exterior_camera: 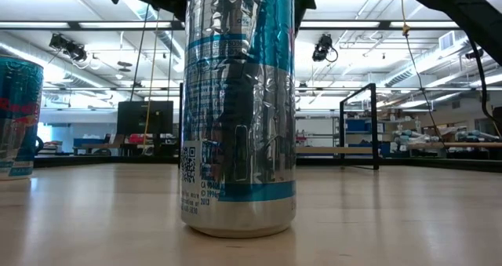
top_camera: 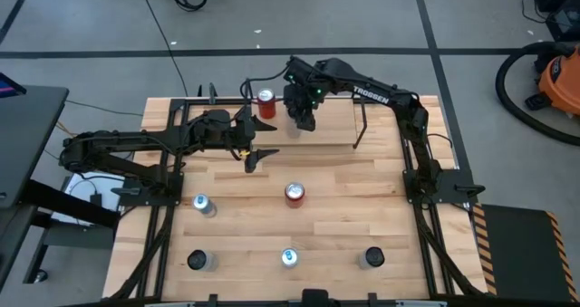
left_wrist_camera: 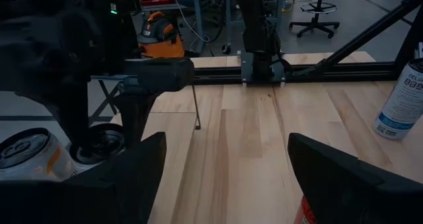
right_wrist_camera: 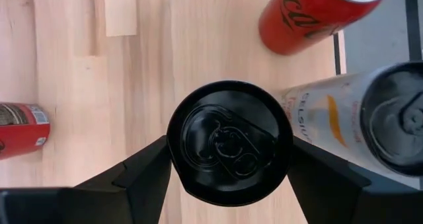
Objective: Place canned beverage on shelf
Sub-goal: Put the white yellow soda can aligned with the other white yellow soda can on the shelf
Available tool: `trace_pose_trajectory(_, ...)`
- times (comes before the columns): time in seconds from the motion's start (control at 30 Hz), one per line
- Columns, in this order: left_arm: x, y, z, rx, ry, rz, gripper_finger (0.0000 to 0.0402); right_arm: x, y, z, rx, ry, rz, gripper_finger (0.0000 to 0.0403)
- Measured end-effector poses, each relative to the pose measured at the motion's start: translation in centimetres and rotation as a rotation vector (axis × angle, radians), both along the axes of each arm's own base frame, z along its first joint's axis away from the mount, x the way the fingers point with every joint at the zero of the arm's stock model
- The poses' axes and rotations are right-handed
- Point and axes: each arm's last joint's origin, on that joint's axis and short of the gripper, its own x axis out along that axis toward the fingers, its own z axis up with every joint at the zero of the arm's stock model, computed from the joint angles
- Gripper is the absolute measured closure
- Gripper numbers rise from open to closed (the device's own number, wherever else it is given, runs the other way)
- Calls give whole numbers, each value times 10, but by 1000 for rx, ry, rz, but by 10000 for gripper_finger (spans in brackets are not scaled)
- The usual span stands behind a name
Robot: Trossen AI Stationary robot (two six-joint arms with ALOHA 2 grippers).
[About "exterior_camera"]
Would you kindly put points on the silver blue Red Bull can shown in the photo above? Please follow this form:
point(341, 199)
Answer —
point(239, 121)

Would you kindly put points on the teal Red Bull can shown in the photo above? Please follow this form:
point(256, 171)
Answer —
point(19, 113)

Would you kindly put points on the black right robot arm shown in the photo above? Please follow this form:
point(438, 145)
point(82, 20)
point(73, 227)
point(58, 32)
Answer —
point(470, 11)

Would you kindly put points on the black linear ceiling light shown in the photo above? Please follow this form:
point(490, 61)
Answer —
point(386, 24)

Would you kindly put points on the black ceiling-mounted device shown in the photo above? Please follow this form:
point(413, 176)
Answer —
point(68, 48)

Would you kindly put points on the blue storage bin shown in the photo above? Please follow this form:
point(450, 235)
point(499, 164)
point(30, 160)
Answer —
point(355, 125)

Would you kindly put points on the wooden top workbench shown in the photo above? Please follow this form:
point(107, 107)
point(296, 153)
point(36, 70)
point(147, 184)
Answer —
point(463, 144)

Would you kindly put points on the black overhead camera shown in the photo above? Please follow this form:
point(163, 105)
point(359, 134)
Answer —
point(322, 48)

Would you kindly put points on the black metal table frame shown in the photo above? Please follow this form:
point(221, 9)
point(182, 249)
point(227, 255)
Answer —
point(98, 160)

